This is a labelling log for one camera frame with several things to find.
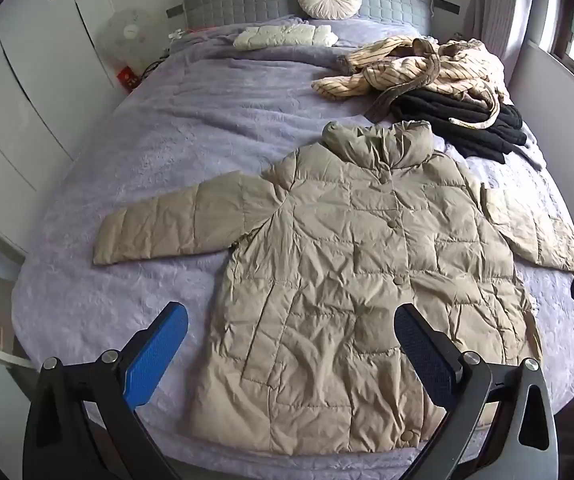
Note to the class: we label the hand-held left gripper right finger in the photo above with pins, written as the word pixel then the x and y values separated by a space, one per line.
pixel 424 355

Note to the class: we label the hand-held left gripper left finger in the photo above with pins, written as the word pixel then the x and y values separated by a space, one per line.
pixel 157 350

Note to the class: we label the beige puffer jacket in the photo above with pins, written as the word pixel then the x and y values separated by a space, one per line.
pixel 347 260

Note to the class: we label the purple embossed blanket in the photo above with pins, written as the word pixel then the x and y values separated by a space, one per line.
pixel 167 135

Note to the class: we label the black folded garment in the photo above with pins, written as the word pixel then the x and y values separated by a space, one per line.
pixel 457 120

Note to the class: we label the red box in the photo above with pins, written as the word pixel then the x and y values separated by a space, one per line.
pixel 128 79

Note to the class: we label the cream striped robe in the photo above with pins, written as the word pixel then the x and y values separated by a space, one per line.
pixel 417 67

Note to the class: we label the white wardrobe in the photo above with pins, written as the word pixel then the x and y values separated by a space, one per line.
pixel 32 85

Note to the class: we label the pale curtain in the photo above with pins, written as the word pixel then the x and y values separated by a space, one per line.
pixel 497 0

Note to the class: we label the white charger plug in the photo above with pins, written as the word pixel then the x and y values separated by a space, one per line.
pixel 178 34

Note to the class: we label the white standing fan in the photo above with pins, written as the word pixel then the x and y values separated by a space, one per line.
pixel 129 32

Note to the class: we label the white folded puffer garment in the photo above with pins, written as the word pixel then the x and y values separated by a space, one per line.
pixel 282 36

